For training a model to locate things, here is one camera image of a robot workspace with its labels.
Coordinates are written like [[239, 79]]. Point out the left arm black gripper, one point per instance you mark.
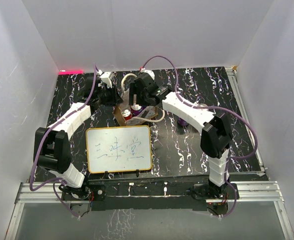
[[116, 98]]

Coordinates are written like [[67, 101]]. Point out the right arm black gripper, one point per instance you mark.
[[134, 90]]

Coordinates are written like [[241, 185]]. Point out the purple fanta can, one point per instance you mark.
[[136, 109], [182, 122]]

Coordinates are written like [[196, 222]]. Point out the printed canvas tote bag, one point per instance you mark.
[[149, 114]]

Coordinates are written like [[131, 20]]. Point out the red coke can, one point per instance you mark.
[[202, 105], [126, 114]]

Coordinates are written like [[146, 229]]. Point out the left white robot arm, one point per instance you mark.
[[52, 144]]

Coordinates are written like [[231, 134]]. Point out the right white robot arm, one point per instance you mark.
[[214, 129]]

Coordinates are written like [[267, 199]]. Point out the red light strip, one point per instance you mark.
[[70, 72]]

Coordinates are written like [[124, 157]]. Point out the yellow-framed whiteboard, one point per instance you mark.
[[119, 149]]

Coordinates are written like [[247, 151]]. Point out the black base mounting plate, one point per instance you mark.
[[157, 193]]

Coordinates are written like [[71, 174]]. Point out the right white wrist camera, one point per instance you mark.
[[149, 72]]

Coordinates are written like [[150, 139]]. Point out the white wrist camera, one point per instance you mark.
[[105, 78], [149, 72]]

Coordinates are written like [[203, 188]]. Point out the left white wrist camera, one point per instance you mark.
[[105, 78]]

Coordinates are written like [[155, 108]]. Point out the right side aluminium rail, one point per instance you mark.
[[232, 76]]

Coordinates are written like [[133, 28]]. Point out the aluminium frame rail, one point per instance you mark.
[[44, 195]]

